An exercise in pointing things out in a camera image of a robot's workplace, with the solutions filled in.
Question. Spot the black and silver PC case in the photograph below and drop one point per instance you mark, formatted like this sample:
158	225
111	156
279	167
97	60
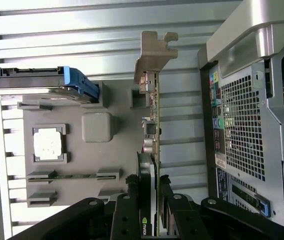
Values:
244	30

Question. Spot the hard disk in blue carrier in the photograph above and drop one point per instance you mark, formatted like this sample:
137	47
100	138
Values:
77	80

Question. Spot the grey parts rack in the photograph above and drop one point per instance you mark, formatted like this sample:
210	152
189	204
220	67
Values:
94	162

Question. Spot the blue card retainer bar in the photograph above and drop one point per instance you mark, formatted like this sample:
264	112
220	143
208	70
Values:
264	207

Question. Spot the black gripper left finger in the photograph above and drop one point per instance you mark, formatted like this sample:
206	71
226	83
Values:
128	220

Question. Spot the silver CPU chip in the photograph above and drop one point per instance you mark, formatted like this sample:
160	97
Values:
48	143

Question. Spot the green RAM stick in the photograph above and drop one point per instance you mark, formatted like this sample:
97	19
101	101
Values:
82	177

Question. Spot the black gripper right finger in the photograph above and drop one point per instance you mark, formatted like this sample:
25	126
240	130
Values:
184	220

